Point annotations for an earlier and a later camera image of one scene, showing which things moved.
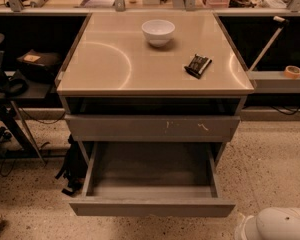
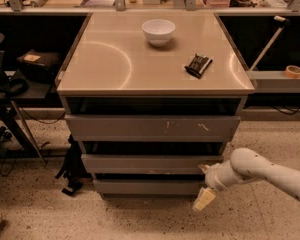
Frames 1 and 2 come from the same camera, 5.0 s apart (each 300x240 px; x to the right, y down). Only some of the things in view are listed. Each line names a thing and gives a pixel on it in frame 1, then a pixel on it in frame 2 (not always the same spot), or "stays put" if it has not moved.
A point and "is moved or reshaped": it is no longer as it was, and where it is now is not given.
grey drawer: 152,179 is moved or reshaped
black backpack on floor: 75,168 stays put
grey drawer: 151,128 stays put
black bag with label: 40,66 stays put
